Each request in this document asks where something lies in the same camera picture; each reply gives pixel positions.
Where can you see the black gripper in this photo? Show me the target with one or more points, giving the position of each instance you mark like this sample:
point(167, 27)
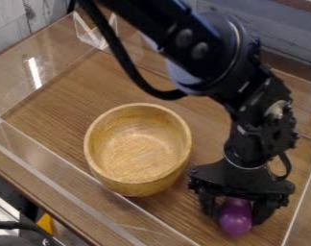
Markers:
point(221, 179)

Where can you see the purple toy eggplant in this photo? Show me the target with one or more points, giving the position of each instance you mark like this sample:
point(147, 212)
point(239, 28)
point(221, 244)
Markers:
point(235, 217)

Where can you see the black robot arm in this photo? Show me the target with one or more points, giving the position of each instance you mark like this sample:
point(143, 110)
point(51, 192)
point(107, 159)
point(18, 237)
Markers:
point(211, 49)

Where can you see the brown wooden bowl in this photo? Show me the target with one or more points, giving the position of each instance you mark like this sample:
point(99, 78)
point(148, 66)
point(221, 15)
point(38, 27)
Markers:
point(136, 147)

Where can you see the yellow black device corner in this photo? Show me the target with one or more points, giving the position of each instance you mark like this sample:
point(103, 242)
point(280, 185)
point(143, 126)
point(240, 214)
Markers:
point(44, 223)

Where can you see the clear acrylic front wall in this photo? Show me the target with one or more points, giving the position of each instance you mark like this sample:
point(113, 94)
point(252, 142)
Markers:
point(42, 163)

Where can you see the clear acrylic corner bracket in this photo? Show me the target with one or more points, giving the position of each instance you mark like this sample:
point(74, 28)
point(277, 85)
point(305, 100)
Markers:
point(88, 35)

